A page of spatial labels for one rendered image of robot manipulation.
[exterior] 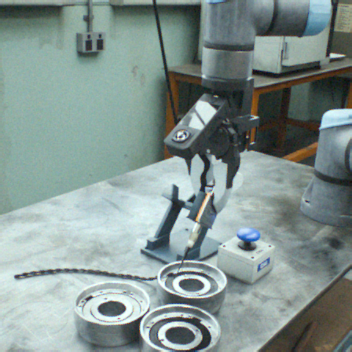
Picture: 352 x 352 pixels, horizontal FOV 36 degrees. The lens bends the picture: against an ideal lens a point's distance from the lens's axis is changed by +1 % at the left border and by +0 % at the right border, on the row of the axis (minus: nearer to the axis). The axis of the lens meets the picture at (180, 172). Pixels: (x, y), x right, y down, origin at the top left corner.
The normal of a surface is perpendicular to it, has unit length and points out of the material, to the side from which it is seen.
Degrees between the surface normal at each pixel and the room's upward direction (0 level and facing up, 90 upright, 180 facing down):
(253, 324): 0
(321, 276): 0
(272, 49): 90
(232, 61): 90
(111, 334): 90
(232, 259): 90
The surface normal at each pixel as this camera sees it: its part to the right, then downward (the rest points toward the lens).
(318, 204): -0.70, -0.11
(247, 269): -0.62, 0.23
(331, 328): 0.06, -0.94
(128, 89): 0.78, 0.26
